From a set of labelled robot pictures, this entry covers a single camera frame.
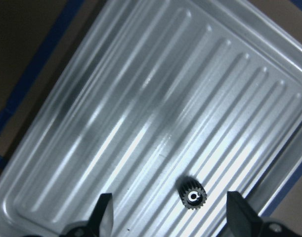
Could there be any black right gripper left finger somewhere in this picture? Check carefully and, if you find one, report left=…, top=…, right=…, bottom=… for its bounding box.
left=87, top=193, right=114, bottom=237

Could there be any ribbed silver metal tray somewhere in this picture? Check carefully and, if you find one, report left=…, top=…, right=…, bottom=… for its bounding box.
left=0, top=0, right=302, bottom=237

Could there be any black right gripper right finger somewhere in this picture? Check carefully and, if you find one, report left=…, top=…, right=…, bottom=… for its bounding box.
left=226, top=191, right=263, bottom=237

